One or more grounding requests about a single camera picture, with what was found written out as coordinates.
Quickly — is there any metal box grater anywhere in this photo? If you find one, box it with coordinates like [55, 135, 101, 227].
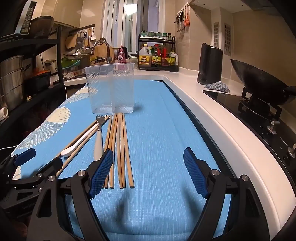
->
[75, 31, 84, 50]

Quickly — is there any black gas stove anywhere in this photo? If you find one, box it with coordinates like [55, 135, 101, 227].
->
[203, 90, 295, 183]

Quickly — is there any black wok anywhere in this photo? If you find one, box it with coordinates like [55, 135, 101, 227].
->
[230, 59, 295, 105]

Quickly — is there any black electric kettle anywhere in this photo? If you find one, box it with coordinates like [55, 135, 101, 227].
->
[197, 43, 223, 85]

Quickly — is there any wooden chopstick six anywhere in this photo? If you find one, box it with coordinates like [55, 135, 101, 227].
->
[119, 113, 126, 188]

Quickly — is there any wooden chopstick five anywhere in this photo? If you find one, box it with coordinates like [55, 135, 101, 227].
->
[116, 113, 123, 189]

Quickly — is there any black condiment rack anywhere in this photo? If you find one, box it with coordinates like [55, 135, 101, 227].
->
[137, 35, 179, 73]

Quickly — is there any blue white dish cloth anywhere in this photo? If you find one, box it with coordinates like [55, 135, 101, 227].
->
[205, 81, 230, 93]

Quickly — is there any yellow label oil jug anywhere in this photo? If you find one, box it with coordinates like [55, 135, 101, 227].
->
[138, 44, 152, 69]

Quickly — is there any chrome kitchen faucet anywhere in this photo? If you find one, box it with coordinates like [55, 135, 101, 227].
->
[89, 39, 112, 65]

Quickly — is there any white hanging ladle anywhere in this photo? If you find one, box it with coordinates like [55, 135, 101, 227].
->
[90, 26, 96, 41]

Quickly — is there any metal bowl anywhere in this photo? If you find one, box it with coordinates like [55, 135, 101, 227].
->
[64, 53, 89, 60]

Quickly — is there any microwave oven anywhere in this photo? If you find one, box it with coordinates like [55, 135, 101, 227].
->
[1, 0, 37, 38]

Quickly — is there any orange pot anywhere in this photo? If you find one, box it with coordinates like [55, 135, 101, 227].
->
[23, 70, 51, 97]

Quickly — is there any wooden chopstick seven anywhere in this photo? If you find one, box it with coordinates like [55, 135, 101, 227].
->
[122, 114, 134, 188]

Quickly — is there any wooden cutting board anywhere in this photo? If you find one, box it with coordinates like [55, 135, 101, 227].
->
[90, 44, 114, 65]

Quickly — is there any black shelving rack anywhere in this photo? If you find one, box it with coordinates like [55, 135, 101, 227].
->
[1, 27, 66, 143]

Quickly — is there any dark soy sauce bottle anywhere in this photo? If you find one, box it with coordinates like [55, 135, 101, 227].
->
[152, 44, 162, 67]

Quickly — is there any dark bowl on shelf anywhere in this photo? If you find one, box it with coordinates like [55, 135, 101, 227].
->
[29, 16, 54, 38]

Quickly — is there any clear plastic utensil holder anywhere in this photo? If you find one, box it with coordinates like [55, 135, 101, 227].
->
[85, 63, 134, 115]

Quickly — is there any blue white patterned mat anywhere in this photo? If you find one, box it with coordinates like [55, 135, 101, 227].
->
[14, 80, 218, 240]

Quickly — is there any wooden chopstick two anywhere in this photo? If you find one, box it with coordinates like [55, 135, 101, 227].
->
[56, 126, 98, 177]

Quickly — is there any steel stock pot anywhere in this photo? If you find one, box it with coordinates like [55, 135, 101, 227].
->
[1, 55, 23, 111]

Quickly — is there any wooden chopstick four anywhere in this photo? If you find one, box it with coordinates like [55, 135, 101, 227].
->
[109, 114, 118, 189]

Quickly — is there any wooden chopstick three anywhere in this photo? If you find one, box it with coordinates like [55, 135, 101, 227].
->
[104, 114, 113, 189]

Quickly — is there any pink dish soap bottle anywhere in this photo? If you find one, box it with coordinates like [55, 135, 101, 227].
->
[117, 46, 126, 70]

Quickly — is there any white handled metal fork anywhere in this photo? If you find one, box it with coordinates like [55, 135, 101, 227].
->
[94, 115, 109, 161]

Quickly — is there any hanging utensil set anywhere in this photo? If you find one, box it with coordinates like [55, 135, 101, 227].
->
[174, 3, 190, 32]

